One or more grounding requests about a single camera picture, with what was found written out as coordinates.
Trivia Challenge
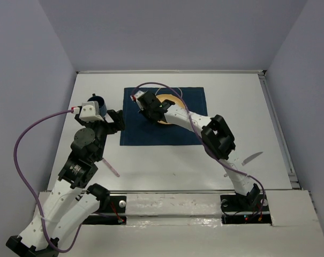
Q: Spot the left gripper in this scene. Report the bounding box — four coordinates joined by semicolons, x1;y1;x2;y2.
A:
77;109;125;160

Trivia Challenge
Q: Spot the tan wooden plate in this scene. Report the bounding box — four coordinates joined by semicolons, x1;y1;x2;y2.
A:
153;93;186;126

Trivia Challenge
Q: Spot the blue whale cloth placemat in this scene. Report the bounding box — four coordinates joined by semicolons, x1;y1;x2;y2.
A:
120;87;208;146

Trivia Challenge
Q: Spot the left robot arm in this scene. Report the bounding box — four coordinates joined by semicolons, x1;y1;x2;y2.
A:
6;102;125;256

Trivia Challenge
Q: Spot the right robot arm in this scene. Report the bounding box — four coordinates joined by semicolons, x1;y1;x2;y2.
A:
131;90;260;210

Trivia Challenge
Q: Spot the dark blue mug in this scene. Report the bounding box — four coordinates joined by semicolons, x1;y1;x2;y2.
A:
88;93;107;117

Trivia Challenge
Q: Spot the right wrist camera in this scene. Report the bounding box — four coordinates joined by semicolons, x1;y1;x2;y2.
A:
131;90;145;102

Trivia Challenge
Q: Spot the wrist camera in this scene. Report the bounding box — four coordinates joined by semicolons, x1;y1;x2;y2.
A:
71;101;104;123
131;90;145;102

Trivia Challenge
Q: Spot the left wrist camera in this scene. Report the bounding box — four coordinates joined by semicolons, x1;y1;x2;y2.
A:
71;101;104;123

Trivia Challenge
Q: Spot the pink handled fork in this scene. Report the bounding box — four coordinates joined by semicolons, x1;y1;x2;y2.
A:
102;158;120;177

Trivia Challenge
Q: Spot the metal rail at table front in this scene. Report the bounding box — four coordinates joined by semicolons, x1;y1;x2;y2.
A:
110;190;234;194

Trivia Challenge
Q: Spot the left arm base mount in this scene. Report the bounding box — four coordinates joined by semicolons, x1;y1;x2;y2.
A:
83;195;127;225

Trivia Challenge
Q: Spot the pink handled knife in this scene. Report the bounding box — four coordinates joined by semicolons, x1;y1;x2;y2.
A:
223;151;263;178

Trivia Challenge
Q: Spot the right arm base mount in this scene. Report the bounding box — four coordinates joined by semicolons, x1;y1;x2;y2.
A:
220;194;272;225

